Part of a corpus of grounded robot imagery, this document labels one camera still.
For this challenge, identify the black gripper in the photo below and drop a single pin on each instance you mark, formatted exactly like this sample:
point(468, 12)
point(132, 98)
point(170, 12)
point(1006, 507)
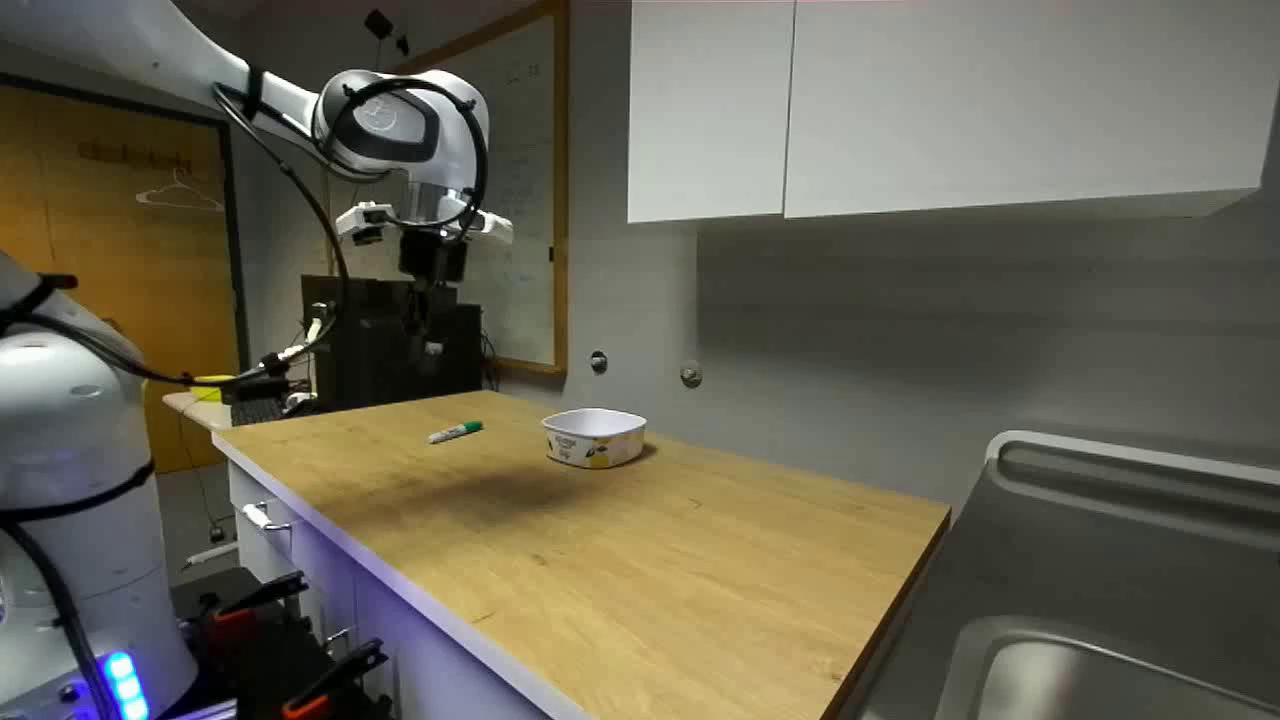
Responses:
point(433, 254)

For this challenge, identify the green capped Sharpie marker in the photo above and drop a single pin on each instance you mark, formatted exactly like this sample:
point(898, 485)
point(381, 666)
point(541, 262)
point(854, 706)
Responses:
point(459, 429)

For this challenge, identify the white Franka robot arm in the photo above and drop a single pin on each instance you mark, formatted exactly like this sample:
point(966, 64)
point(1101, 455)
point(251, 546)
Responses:
point(72, 443)

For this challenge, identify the white paper bowl container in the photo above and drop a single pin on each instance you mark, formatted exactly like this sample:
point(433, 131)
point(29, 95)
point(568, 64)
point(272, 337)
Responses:
point(592, 436)

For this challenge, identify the black box appliance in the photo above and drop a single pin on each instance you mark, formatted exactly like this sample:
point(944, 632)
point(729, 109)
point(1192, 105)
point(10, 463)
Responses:
point(386, 348)

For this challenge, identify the wood framed whiteboard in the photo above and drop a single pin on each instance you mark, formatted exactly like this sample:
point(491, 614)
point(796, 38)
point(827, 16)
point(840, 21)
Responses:
point(523, 174)

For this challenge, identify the black table edge device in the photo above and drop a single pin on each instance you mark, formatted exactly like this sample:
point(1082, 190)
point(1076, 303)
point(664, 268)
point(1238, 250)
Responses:
point(265, 397)

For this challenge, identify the black ceiling fixture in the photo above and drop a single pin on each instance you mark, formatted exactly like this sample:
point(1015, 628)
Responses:
point(381, 25)

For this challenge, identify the small yellow object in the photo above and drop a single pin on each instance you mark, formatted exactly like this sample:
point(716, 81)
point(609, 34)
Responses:
point(208, 389)

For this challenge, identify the narrow white cabinet door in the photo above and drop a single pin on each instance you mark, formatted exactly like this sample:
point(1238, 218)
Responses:
point(707, 105)

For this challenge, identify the orange wooden door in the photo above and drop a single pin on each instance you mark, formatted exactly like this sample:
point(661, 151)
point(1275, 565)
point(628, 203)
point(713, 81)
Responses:
point(122, 226)

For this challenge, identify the white counter base cabinet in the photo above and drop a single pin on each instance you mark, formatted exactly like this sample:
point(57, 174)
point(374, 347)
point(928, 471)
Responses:
point(334, 594)

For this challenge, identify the black orange clamp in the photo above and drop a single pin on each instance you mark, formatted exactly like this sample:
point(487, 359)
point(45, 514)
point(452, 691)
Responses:
point(253, 603)
point(334, 674)

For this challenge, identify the wide white cabinet door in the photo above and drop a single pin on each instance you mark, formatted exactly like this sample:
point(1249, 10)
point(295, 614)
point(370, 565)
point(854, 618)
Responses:
point(1027, 101)

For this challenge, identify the stainless steel sink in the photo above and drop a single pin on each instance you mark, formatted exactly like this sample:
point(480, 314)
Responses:
point(1104, 586)

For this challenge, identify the light wrist camera box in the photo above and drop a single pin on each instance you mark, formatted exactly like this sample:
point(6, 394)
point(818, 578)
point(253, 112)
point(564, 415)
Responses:
point(363, 221)

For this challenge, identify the round metal wall knob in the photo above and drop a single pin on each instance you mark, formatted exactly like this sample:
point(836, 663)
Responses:
point(688, 376)
point(598, 360)

